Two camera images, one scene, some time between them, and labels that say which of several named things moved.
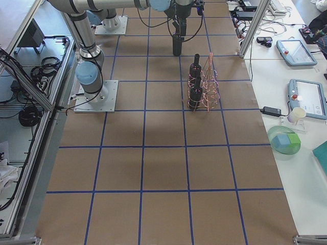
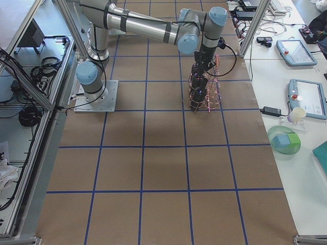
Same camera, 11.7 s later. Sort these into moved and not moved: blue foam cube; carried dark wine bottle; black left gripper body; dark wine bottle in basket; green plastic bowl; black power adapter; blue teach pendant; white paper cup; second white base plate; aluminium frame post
Moved: carried dark wine bottle; black left gripper body
Not moved: second white base plate; blue teach pendant; blue foam cube; white paper cup; dark wine bottle in basket; black power adapter; aluminium frame post; green plastic bowl
